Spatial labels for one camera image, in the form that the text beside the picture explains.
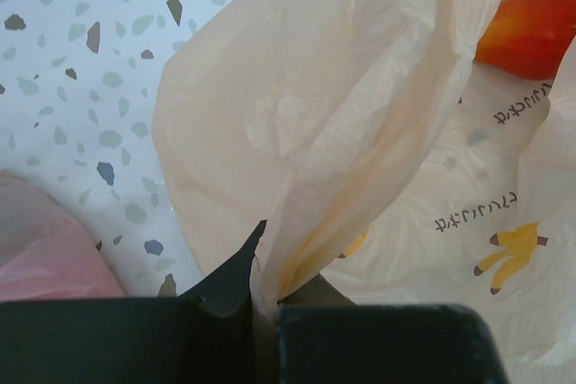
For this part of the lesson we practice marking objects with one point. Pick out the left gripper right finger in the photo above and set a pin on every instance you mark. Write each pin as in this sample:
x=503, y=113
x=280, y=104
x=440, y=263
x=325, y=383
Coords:
x=323, y=337

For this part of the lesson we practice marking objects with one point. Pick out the orange plastic bag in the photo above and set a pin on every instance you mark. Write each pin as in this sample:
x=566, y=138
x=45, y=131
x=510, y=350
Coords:
x=383, y=157

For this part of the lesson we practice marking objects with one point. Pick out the pink plastic bag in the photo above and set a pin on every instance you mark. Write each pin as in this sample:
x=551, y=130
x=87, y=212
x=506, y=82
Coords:
x=45, y=253

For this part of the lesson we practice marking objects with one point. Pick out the red orange strawberry fruit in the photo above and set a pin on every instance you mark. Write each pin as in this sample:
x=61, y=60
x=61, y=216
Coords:
x=528, y=38

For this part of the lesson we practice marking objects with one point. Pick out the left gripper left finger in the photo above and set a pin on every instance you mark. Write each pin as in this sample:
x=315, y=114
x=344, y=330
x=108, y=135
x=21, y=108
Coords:
x=204, y=335

